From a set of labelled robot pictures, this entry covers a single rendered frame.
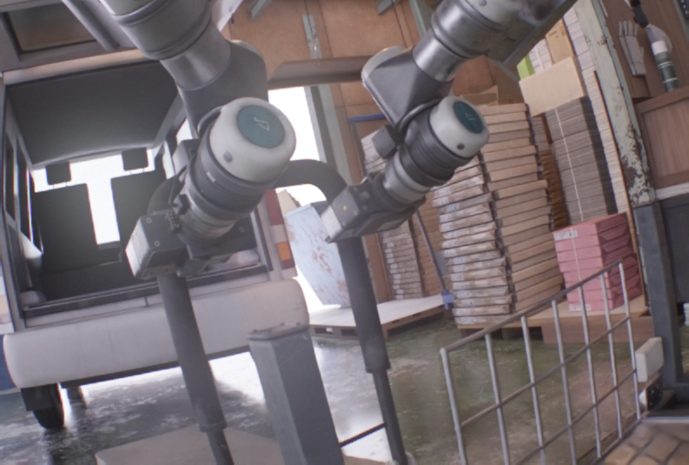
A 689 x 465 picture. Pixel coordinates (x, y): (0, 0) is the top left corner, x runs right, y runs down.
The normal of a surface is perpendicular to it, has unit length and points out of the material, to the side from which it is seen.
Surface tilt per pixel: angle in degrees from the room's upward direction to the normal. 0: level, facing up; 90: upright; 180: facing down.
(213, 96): 151
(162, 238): 70
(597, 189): 90
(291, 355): 90
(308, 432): 90
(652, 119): 90
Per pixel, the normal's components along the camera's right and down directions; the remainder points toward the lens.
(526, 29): 0.18, 0.85
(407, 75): -0.70, 0.19
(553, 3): -0.88, -0.09
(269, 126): 0.54, -0.52
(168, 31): 0.39, 0.74
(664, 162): -0.87, 0.16
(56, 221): 0.43, -0.12
